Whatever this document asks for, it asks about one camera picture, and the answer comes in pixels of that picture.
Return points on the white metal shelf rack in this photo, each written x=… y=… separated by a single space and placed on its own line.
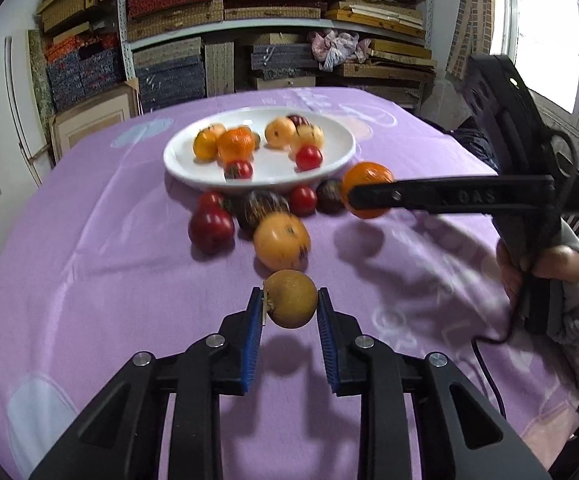
x=269 y=25

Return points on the dark red tomato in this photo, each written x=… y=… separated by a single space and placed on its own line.
x=211 y=230

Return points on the brown round fruit with stem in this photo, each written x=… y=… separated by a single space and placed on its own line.
x=292 y=300

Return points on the window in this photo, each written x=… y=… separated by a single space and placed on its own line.
x=544 y=35

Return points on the dark red apple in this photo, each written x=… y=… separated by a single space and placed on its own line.
x=211 y=200

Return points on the small dark red fruit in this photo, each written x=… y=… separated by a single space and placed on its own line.
x=298 y=121

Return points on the dark purple fruit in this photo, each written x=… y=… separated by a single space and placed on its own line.
x=329 y=196

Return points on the pink plastic bag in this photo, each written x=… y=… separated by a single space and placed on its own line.
x=337 y=47

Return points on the person's right hand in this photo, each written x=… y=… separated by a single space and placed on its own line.
x=562 y=262

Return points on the brick patterned curtain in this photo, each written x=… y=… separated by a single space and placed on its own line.
x=472 y=10

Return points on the white oval plate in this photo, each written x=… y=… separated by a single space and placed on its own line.
x=269 y=165

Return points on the dark cloth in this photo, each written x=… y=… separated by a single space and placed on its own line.
x=474 y=145

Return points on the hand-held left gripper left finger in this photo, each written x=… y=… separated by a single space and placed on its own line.
x=253 y=345

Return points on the beige framed panel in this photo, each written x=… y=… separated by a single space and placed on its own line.
x=94 y=120

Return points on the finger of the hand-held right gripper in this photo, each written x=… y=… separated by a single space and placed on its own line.
x=404 y=195

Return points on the orange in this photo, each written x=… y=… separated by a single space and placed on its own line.
x=204 y=145
x=369 y=174
x=236 y=144

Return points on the green patterned board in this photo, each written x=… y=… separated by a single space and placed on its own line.
x=39 y=75

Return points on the dark striped passion fruit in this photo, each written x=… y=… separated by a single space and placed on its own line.
x=259 y=207

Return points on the pile of patterned storage boxes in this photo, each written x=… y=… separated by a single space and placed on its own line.
x=79 y=70

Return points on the purple printed tablecloth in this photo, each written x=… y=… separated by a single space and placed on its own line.
x=119 y=285

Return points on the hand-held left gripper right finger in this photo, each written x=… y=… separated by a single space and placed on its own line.
x=328 y=345

